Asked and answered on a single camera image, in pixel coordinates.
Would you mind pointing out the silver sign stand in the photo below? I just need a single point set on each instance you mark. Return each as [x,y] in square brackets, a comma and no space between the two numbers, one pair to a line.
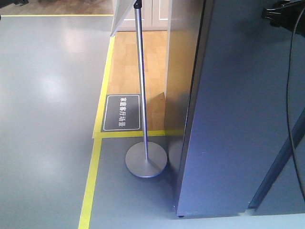
[145,159]

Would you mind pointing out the dark grey fridge body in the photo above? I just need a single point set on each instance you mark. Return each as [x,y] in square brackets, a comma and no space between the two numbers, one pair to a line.
[237,123]

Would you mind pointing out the dark floor label sign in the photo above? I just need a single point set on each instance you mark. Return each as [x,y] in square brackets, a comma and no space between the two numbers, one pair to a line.
[122,113]

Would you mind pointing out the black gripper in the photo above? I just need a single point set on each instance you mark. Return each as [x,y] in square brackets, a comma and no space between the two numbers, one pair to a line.
[284,13]

